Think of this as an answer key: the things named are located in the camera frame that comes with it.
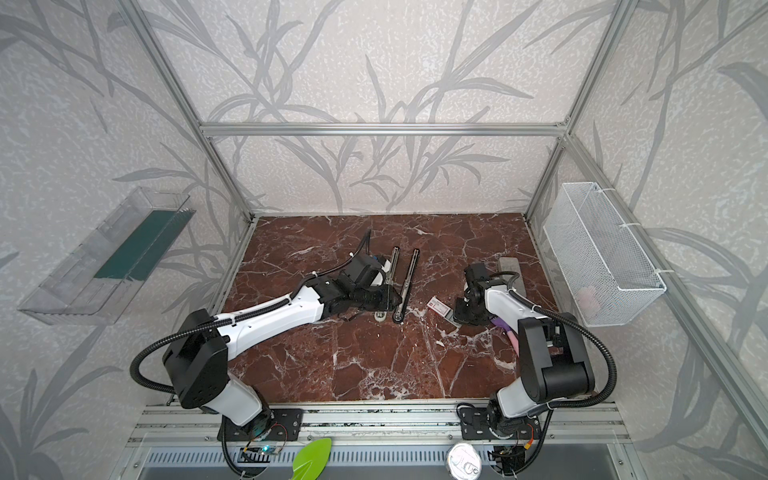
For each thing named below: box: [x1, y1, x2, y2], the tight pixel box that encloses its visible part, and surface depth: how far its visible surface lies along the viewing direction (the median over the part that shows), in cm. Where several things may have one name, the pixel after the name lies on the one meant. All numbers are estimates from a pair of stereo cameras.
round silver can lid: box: [445, 442, 482, 480], surface depth 65 cm
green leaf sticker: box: [292, 438, 332, 480], surface depth 71 cm
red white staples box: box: [426, 296, 451, 317], surface depth 96 cm
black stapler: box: [392, 248, 420, 324], surface depth 101 cm
